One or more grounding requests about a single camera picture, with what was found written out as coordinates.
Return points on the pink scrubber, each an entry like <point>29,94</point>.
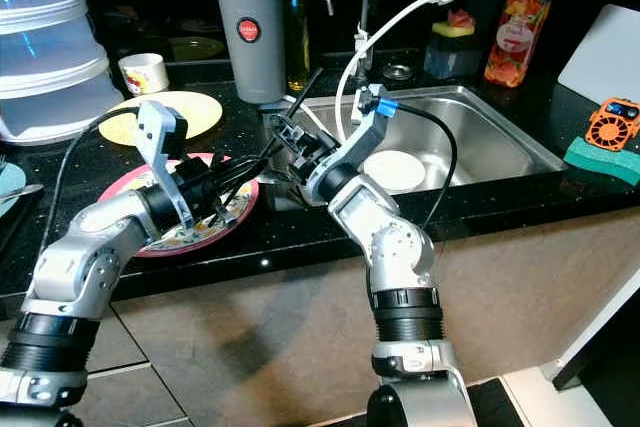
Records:
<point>462,19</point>

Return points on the yellow sponge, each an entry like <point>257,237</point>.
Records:
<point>454,31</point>

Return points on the white cutting board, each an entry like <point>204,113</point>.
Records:
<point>600,57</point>

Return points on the green sponge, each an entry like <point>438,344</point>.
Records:
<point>600,160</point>

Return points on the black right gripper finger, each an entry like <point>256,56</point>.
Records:
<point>283,158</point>
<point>283,129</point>

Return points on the chrome faucet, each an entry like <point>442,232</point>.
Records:
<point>363,7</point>

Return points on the yellow plate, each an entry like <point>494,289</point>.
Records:
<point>205,112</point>

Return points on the orange soap pump bottle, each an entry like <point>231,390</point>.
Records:
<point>517,47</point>

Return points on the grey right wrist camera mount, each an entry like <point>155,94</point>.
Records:
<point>360,137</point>

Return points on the grey sponge holder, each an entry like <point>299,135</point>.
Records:
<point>452,59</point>

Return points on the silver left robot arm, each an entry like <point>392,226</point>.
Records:
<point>80,267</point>

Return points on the orange mini fan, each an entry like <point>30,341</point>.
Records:
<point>610,127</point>

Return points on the floral plate with pink rim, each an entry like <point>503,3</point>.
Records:
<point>135,182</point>

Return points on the white printed mug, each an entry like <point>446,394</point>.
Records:
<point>145,74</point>

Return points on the stainless steel sink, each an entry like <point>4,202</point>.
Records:
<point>490,137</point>

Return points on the teal plate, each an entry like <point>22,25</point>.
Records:
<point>10,192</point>

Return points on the grey water filter canister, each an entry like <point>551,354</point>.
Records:
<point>245,67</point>

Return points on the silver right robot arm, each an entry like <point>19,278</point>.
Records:
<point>390,237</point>

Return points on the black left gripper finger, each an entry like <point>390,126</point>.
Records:
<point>243,167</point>
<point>239,201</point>

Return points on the silver spoon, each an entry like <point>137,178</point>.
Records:
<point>28,190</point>

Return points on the white bowl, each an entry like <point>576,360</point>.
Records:
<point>400,169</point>

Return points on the stacked white plastic containers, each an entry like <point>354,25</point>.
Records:
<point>55,67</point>

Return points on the green capped oil bottle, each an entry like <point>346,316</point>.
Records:
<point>295,52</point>

